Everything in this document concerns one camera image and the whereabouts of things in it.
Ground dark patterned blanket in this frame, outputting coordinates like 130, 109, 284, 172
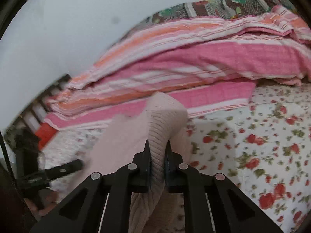
122, 0, 298, 40

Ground dark wooden headboard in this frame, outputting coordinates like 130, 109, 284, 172
4, 74, 71, 148

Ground pink striped quilt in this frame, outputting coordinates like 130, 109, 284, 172
45, 6, 310, 130

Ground person's left hand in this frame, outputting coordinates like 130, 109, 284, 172
24, 188, 59, 219

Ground floral bed sheet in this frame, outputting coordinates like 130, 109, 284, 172
39, 83, 310, 232

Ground pink ribbed knit sweater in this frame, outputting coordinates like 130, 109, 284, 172
44, 93, 191, 232

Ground red orange pillow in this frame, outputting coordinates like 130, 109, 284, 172
35, 123, 58, 151

